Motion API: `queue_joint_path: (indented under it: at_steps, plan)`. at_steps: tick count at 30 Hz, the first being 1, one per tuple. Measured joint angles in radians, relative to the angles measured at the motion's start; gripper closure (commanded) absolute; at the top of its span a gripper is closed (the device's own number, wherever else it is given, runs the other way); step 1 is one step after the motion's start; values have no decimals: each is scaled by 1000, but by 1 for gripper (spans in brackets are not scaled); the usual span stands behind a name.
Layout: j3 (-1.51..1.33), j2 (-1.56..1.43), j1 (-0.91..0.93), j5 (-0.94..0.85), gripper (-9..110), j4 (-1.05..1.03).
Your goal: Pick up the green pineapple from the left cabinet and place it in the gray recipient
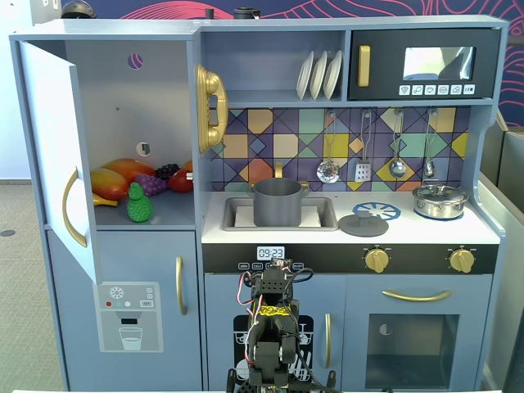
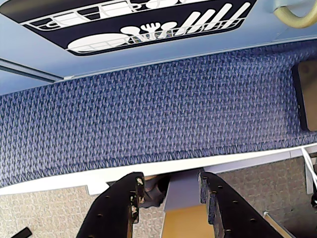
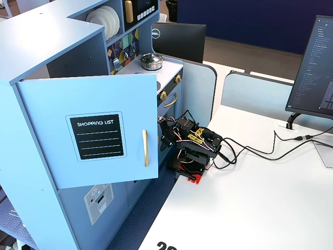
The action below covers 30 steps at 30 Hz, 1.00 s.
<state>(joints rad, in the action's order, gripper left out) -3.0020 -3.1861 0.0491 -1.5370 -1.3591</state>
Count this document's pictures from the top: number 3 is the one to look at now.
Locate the dark blue partition panel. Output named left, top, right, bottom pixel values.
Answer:
left=176, top=0, right=333, bottom=56

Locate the black toy microwave door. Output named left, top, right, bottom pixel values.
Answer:
left=122, top=0, right=159, bottom=32

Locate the gray desk divider panel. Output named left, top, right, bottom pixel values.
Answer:
left=221, top=70, right=295, bottom=116
left=156, top=54, right=218, bottom=126

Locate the blue cabinet door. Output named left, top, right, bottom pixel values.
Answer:
left=15, top=72, right=160, bottom=190

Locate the blue toy kitchen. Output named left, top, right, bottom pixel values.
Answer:
left=0, top=0, right=184, bottom=250

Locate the white desk cable grommet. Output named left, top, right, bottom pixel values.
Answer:
left=275, top=120, right=300, bottom=131

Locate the red arm base mount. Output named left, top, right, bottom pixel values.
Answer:
left=178, top=170, right=206, bottom=186

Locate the black USB cable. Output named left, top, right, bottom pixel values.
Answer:
left=221, top=130, right=333, bottom=165

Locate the steel pot with lid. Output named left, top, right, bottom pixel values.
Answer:
left=137, top=53, right=164, bottom=71

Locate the gold microwave handle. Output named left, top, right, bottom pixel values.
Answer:
left=124, top=0, right=134, bottom=24

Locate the white toy plate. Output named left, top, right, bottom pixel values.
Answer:
left=85, top=9, right=107, bottom=41
left=91, top=7, right=116, bottom=40
left=100, top=5, right=121, bottom=37

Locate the black trash bin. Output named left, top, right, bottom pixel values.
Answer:
left=165, top=0, right=179, bottom=23

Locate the monitor with lit screen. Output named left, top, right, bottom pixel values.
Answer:
left=285, top=15, right=333, bottom=118

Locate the gold oven door handle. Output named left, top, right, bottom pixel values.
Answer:
left=163, top=93, right=178, bottom=109

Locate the gold cabinet door handle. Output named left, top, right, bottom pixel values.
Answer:
left=142, top=129, right=150, bottom=168

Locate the gray monitor stand base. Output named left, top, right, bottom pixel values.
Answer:
left=311, top=139, right=333, bottom=169

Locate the black power cable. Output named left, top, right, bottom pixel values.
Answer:
left=217, top=129, right=278, bottom=170

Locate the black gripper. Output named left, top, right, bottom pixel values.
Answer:
left=160, top=125, right=181, bottom=153

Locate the steel slotted spatula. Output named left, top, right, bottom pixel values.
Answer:
left=113, top=43, right=121, bottom=68

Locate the black Dell monitor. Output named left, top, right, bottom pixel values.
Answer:
left=151, top=22, right=207, bottom=64

